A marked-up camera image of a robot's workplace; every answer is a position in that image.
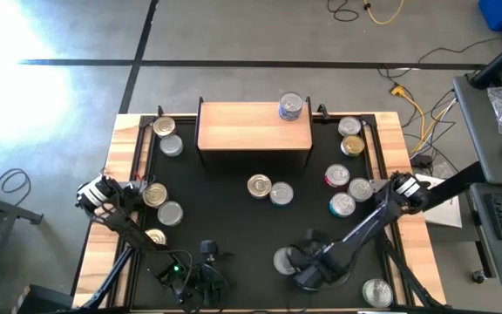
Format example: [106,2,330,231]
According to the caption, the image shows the blue label can silver lid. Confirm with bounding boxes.
[278,91,305,122]

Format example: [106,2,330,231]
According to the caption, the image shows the black looped floor cable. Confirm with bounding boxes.
[0,167,32,195]

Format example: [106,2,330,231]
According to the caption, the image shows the black coiled floor cable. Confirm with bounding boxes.
[326,0,361,24]

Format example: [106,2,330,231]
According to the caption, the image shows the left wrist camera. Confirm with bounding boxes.
[200,239,220,263]

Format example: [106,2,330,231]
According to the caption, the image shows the blue plastic bin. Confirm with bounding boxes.
[477,0,502,33]

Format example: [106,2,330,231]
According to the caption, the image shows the green label can silver lid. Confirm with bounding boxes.
[363,277,395,309]

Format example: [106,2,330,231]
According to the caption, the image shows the grey metal stand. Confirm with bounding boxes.
[0,176,45,228]

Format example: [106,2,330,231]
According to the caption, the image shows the grey keyboard desk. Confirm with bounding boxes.
[469,181,502,292]

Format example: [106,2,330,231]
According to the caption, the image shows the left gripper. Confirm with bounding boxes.
[194,261,236,311]

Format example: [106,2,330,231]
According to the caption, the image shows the black diagonal frame strut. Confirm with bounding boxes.
[78,243,137,311]
[375,215,444,310]

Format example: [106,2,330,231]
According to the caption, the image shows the red label can silver lid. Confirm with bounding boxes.
[323,163,351,188]
[272,246,298,276]

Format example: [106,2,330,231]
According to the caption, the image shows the black monitor pole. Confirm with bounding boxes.
[470,29,502,91]

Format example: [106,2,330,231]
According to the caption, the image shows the blue yellow label can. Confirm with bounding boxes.
[347,176,374,203]
[337,115,363,138]

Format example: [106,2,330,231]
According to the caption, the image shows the black box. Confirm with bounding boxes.
[15,283,74,314]

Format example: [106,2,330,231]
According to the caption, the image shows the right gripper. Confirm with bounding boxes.
[288,246,337,290]

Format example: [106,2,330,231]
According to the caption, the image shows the yellow floor cable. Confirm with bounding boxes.
[362,0,406,26]

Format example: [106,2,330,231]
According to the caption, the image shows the Bumble Bee can matte lid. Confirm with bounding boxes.
[159,133,185,158]
[157,200,185,228]

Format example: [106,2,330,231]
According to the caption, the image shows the white paper sheet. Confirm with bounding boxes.
[414,173,464,229]

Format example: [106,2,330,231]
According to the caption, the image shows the yellow extension cord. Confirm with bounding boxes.
[390,84,457,157]

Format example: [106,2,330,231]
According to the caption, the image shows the teal label can silver lid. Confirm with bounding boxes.
[269,181,295,208]
[329,191,357,219]

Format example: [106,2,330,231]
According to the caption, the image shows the black table mat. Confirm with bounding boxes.
[135,116,385,310]

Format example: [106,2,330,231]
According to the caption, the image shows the Wild Planet can gold lid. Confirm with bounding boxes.
[246,174,274,200]

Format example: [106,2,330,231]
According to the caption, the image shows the long black floor cable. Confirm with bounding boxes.
[376,36,502,80]

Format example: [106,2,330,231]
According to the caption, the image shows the wooden shelf black metal frame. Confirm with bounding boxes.
[193,95,315,167]

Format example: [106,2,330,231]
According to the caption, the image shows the black table frame rails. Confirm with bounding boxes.
[128,113,403,311]

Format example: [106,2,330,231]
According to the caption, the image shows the black desk bar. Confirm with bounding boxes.
[418,160,487,214]

